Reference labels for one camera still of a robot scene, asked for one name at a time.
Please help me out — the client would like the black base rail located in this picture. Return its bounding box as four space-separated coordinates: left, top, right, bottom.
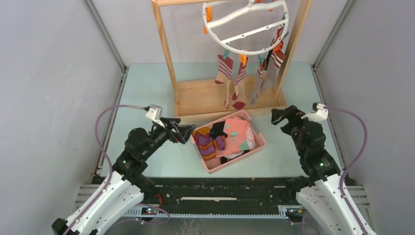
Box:
143 177 299 216

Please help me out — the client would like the pink plastic basket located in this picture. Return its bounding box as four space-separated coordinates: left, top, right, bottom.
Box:
190 110 267 174

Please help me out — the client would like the white round clip hanger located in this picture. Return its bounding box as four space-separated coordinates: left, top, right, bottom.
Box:
202 0 289 56

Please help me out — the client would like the pink mint sock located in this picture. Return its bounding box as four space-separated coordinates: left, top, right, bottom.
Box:
216 117 256 159

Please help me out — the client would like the wooden hanger stand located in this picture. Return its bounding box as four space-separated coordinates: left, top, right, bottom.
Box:
151 0 312 121

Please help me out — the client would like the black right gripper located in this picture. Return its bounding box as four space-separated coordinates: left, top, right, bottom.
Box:
271 105 309 157

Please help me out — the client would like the beige red striped sock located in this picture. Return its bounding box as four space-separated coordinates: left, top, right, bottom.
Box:
231 62 246 110

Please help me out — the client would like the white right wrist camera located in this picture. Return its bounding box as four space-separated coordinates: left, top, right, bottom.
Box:
301 102 329 122

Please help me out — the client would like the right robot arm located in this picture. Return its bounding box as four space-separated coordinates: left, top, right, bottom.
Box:
271 103 376 235

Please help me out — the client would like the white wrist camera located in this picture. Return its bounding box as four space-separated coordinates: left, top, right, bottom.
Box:
144 104 165 127
301 102 329 122

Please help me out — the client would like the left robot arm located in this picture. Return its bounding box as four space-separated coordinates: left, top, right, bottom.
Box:
51 117 196 235

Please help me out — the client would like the orange cuffed grey sock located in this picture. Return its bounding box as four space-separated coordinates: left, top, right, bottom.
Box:
260 48 286 93

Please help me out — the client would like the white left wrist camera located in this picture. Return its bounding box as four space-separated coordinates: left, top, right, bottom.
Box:
144 104 165 127

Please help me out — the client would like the orange clothespin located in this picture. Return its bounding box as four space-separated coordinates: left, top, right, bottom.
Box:
204 7 212 34
239 54 248 66

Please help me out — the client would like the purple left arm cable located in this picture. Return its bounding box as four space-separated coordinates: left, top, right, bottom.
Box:
61 104 171 235

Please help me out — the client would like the teal left clothespin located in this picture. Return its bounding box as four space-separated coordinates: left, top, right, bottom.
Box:
222 48 230 60

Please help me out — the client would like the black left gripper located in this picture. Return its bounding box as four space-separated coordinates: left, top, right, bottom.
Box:
141 117 196 160

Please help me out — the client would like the orange front clothespin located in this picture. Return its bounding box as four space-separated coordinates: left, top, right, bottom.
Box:
239 54 248 66

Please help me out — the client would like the purple striped sock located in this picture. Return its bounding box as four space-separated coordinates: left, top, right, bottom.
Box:
192 127 228 161

